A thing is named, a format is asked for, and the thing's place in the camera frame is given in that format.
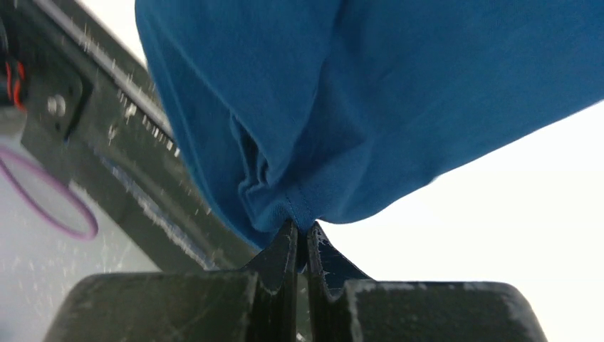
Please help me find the blue t shirt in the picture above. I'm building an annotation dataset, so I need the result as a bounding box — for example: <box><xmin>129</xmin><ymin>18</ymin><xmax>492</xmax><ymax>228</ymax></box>
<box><xmin>135</xmin><ymin>1</ymin><xmax>603</xmax><ymax>249</ymax></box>

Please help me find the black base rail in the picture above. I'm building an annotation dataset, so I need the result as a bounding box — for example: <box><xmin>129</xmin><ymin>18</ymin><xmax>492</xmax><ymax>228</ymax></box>
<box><xmin>1</xmin><ymin>1</ymin><xmax>256</xmax><ymax>272</ymax></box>

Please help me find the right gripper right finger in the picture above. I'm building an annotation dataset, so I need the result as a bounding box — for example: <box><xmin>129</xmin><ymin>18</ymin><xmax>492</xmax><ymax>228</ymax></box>
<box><xmin>307</xmin><ymin>224</ymin><xmax>547</xmax><ymax>342</ymax></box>

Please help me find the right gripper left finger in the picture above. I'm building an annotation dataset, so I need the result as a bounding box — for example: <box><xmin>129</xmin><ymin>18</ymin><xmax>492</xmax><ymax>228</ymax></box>
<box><xmin>45</xmin><ymin>222</ymin><xmax>298</xmax><ymax>341</ymax></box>

